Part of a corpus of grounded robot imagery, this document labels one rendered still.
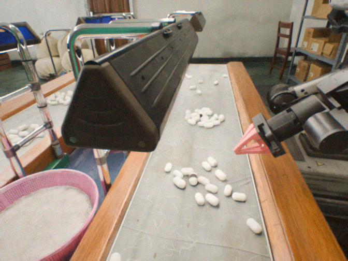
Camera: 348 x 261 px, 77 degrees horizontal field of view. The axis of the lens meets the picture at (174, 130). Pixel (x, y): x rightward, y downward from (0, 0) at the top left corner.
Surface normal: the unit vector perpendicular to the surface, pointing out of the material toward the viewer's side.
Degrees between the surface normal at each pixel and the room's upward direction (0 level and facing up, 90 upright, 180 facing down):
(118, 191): 0
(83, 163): 0
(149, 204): 0
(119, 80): 58
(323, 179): 90
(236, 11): 90
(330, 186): 88
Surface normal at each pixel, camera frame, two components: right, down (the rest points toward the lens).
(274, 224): -0.72, -0.65
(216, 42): -0.07, 0.48
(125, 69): 0.82, -0.42
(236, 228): -0.03, -0.87
